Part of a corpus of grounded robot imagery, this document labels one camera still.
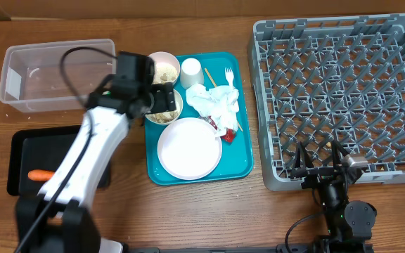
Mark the pink bowl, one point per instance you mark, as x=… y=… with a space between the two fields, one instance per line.
x=165 y=57

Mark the white plastic fork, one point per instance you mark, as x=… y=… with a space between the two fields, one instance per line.
x=229 y=75

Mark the red sauce packet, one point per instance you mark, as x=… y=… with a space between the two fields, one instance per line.
x=230 y=133

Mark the rice and food scraps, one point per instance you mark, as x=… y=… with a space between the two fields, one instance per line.
x=164 y=117

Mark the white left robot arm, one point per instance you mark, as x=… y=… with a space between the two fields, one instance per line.
x=58 y=218

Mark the white napkin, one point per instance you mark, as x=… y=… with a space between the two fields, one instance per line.
x=219 y=103

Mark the grey dishwasher rack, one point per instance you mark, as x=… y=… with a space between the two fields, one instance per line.
x=319 y=80

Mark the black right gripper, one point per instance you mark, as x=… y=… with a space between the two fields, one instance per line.
x=315 y=176

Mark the wooden chopstick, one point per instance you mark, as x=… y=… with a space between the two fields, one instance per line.
x=215 y=85

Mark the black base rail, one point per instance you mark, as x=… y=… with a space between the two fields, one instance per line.
x=281 y=248

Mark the teal plastic tray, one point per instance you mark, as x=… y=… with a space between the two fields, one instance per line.
x=237 y=157

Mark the orange carrot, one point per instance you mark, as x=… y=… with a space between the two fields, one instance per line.
x=40 y=175

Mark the white bowl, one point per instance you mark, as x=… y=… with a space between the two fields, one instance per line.
x=179 y=106

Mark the clear plastic bin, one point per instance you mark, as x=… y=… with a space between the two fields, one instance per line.
x=31 y=80

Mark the white paper cup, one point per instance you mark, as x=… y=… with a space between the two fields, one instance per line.
x=191 y=73

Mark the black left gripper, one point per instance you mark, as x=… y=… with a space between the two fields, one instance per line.
x=162 y=96

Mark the white round plate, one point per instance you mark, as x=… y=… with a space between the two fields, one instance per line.
x=189 y=149

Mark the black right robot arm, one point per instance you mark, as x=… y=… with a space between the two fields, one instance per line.
x=349 y=223

